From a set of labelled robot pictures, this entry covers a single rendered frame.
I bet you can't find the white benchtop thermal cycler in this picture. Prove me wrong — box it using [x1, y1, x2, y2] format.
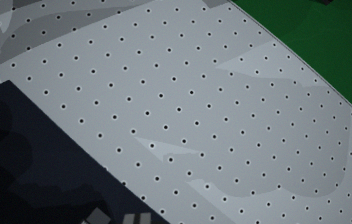
[0, 80, 169, 224]

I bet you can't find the grey flat base plate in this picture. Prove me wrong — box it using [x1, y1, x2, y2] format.
[0, 0, 352, 224]

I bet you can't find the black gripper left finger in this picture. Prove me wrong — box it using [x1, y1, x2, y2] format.
[116, 213, 138, 224]

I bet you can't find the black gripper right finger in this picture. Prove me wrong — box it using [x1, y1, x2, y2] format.
[136, 213, 165, 224]

